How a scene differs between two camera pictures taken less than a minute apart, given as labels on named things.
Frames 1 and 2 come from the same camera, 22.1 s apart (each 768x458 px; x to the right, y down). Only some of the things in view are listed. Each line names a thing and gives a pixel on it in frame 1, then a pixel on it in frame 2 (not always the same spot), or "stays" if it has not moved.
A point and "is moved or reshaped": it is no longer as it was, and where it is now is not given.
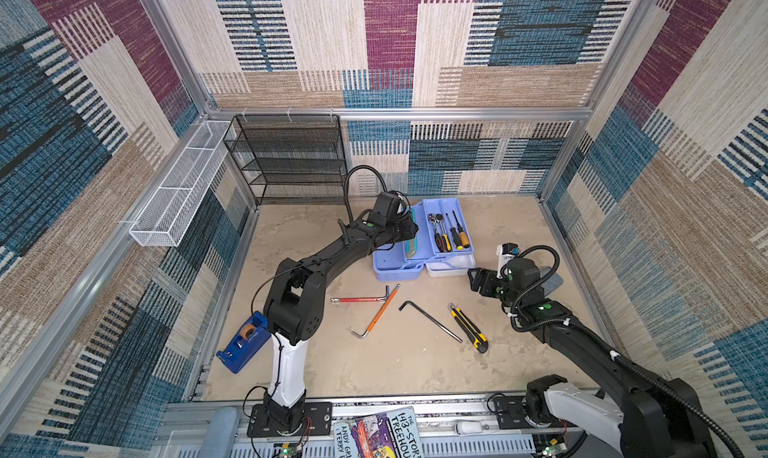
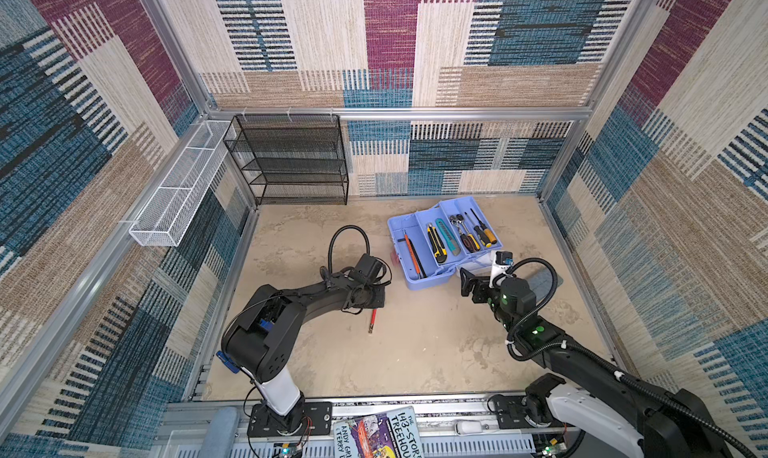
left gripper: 407,227 to 379,297
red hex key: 363,299 is moved or reshaped
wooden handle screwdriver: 463,237 to 486,231
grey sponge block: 552,284 stays
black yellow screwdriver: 454,234 to 481,236
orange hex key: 379,314 to 412,254
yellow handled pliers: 445,238 to 460,218
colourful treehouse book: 391,434 stays
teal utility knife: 411,247 to 452,245
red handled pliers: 439,239 to 465,240
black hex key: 430,320 to 419,264
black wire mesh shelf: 291,159 stays
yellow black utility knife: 478,340 to 438,250
